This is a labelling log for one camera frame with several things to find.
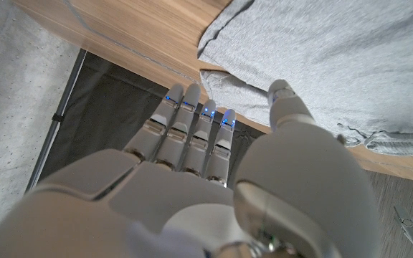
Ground dark wood door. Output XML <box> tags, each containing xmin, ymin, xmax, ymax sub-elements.
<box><xmin>366</xmin><ymin>170</ymin><xmax>413</xmax><ymax>258</ymax></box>

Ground grey fabric shorts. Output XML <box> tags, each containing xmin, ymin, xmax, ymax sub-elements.
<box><xmin>196</xmin><ymin>0</ymin><xmax>413</xmax><ymax>157</ymax></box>

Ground black backdrop stand pole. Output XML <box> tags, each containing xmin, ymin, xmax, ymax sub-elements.
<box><xmin>25</xmin><ymin>48</ymin><xmax>87</xmax><ymax>193</ymax></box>

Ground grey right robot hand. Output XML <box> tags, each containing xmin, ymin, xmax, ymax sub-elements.
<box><xmin>0</xmin><ymin>79</ymin><xmax>381</xmax><ymax>258</ymax></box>

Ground black backdrop curtain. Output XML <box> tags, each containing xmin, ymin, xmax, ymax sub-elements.
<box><xmin>34</xmin><ymin>49</ymin><xmax>274</xmax><ymax>189</ymax></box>

